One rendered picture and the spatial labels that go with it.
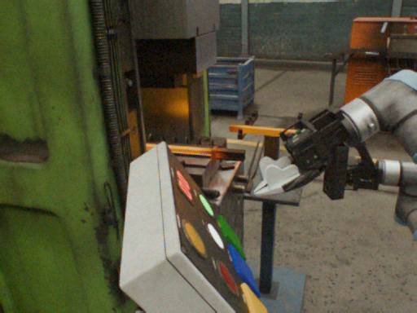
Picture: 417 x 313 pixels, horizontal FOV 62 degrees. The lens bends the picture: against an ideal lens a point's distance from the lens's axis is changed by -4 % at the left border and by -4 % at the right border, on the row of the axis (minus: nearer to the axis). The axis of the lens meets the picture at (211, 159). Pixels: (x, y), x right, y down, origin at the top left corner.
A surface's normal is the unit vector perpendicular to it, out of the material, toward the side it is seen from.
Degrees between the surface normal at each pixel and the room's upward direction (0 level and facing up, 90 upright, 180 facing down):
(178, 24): 90
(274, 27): 90
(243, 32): 90
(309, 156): 90
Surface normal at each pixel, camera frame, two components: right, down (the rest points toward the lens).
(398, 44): -0.43, 0.37
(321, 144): 0.17, 0.39
